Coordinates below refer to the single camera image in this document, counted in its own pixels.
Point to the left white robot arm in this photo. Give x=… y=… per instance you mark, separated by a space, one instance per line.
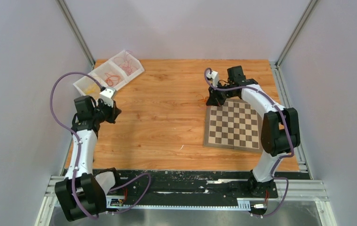
x=81 y=156

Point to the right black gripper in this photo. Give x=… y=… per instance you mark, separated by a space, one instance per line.
x=214 y=99

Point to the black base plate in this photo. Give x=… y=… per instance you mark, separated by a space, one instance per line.
x=191 y=188

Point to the white three-compartment tray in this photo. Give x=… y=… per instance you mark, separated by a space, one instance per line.
x=116 y=72

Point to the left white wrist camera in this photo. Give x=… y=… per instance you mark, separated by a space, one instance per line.
x=107 y=96

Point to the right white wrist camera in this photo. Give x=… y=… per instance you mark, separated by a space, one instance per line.
x=212 y=77

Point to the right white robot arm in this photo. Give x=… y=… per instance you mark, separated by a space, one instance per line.
x=280 y=132

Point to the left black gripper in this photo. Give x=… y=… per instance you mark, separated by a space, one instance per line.
x=114 y=112

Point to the aluminium frame rail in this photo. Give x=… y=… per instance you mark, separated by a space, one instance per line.
x=289 y=187

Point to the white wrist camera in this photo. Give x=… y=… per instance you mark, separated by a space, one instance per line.
x=107 y=96
x=212 y=77

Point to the wooden chessboard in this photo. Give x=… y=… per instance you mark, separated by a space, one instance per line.
x=235 y=125

